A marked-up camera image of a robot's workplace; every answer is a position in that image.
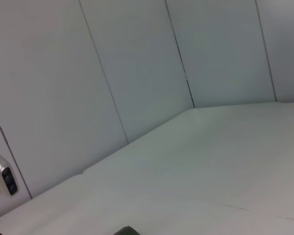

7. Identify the dark green shirt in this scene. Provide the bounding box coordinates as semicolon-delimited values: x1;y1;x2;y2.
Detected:
113;226;141;235

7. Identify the silver depth camera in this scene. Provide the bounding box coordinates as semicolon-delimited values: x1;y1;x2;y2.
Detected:
0;151;20;196

